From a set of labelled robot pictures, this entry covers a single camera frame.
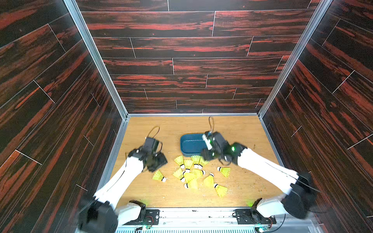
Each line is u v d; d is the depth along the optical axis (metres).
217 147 0.60
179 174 0.86
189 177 0.86
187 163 0.91
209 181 0.84
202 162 0.91
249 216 0.68
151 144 0.64
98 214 0.39
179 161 0.91
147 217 0.72
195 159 0.92
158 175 0.84
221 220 0.74
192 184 0.82
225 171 0.86
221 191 0.81
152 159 0.67
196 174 0.84
